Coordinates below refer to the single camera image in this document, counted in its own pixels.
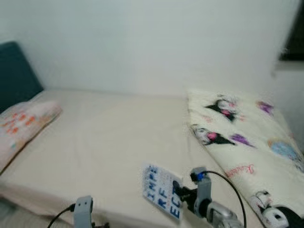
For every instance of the pink pillow with coloured dots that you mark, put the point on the pink pillow with coloured dots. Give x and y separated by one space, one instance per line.
23 123

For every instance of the teal upholstered headboard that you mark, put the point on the teal upholstered headboard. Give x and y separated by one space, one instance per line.
16 71

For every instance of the mattress with cream sheet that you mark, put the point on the mattress with cream sheet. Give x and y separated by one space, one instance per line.
109 137

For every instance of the white book blue letters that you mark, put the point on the white book blue letters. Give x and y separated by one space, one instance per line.
161 190

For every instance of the cream cartoon print blanket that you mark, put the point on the cream cartoon print blanket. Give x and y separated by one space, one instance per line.
247 142

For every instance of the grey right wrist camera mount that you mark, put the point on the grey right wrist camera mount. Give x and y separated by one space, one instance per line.
203 190

